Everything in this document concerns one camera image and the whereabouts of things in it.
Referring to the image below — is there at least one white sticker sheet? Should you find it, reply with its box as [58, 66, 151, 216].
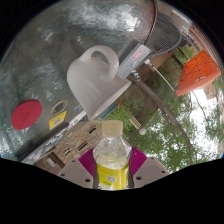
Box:
[68, 111, 88, 129]

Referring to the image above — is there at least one grey electrical box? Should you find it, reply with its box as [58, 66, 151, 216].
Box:
[46, 156, 58, 168]

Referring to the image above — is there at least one small round ring sticker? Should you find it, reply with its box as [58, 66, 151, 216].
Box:
[50, 99, 69, 115]

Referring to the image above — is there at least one yellow card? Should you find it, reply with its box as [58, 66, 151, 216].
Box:
[48, 111, 68, 130]

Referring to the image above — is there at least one white ceramic mug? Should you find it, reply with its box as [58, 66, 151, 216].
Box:
[66, 44, 133, 120]

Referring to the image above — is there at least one blue yellow striped cone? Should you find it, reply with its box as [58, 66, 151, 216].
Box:
[130, 69, 142, 82]

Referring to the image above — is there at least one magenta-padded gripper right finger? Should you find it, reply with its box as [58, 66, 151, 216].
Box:
[128, 146, 171, 189]

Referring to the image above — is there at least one black laptop with stickers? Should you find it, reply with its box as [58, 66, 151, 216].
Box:
[19, 124, 73, 166]

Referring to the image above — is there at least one wooden lamp post with globe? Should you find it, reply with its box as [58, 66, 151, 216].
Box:
[128, 114, 148, 136]

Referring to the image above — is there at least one flat round red coaster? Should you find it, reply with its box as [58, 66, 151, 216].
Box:
[10, 100, 44, 131]

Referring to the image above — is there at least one clear bottle with yellow label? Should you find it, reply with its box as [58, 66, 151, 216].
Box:
[92, 119, 133, 192]

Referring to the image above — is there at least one grey wicker chair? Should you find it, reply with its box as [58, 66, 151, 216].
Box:
[143, 0, 184, 59]

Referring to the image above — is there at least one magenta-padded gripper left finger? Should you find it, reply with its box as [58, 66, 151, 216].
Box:
[57, 147, 100, 190]

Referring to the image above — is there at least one orange canopy tent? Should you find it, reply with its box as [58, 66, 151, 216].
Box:
[174, 49, 222, 98]

